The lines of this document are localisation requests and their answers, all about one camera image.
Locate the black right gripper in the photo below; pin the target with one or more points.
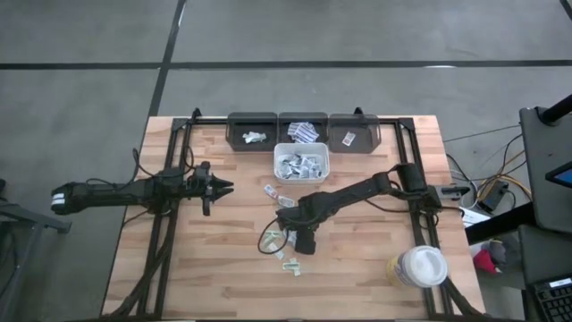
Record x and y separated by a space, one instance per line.
301 217

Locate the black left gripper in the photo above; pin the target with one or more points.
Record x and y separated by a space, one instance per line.
201 185

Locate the alcohol antiseptic pad packet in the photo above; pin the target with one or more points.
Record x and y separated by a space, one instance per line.
283 159
307 160
295 158

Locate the blue striped bandage packet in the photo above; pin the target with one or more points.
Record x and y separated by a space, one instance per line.
309 138
309 129
295 131

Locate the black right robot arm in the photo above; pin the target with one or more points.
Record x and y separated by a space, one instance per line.
348 197

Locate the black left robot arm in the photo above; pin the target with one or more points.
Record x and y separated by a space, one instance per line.
111 194

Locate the grey plastic bin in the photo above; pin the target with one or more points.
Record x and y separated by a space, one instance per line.
366 133
286 118
237 129

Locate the white plastic bin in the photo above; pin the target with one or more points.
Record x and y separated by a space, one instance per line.
301 149

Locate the Lysol wipes canister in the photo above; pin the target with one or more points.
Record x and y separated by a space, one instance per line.
418 267

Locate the white paper sheet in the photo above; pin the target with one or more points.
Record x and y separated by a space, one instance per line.
473 217

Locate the red cloth bag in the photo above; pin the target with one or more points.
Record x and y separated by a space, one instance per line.
485 262

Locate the grey fabric bundle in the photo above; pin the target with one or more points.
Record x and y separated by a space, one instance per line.
498 250

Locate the black power box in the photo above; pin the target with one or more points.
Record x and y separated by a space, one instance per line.
493 197

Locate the grey metal stand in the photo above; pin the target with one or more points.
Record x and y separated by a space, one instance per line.
31 221

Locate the dark grey side cart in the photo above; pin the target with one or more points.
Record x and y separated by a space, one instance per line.
545 179

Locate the black keyboard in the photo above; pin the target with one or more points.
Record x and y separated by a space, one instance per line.
554 302

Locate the blue screen display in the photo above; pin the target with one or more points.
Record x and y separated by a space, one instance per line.
561 176

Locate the black cart post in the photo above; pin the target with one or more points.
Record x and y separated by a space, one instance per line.
556 112

